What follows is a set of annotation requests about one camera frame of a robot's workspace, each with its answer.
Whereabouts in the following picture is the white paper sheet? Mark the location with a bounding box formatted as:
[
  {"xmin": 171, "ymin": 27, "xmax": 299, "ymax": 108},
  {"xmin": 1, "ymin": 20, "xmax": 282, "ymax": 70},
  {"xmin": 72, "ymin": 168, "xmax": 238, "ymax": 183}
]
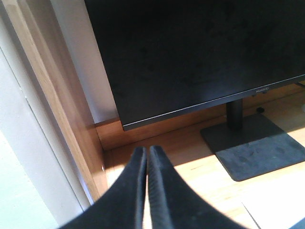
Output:
[{"xmin": 242, "ymin": 178, "xmax": 305, "ymax": 229}]

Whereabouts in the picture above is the black monitor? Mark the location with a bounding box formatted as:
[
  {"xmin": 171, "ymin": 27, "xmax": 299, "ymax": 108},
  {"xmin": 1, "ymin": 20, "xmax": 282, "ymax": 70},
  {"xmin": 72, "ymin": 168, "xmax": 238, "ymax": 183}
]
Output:
[{"xmin": 85, "ymin": 0, "xmax": 305, "ymax": 181}]

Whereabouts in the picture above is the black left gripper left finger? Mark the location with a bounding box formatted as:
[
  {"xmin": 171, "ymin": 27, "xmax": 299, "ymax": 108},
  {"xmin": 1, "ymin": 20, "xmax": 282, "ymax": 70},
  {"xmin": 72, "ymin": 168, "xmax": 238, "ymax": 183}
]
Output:
[{"xmin": 61, "ymin": 146, "xmax": 147, "ymax": 229}]

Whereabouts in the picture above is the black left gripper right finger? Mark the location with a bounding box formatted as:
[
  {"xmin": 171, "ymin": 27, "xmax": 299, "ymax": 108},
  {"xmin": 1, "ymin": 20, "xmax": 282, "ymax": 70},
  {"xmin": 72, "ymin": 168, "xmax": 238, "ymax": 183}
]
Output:
[{"xmin": 148, "ymin": 146, "xmax": 243, "ymax": 229}]

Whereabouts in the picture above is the wooden desk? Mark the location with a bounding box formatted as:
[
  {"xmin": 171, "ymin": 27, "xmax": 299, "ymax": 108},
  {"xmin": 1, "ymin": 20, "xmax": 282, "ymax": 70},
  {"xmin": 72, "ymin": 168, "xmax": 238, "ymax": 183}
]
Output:
[{"xmin": 0, "ymin": 0, "xmax": 305, "ymax": 229}]

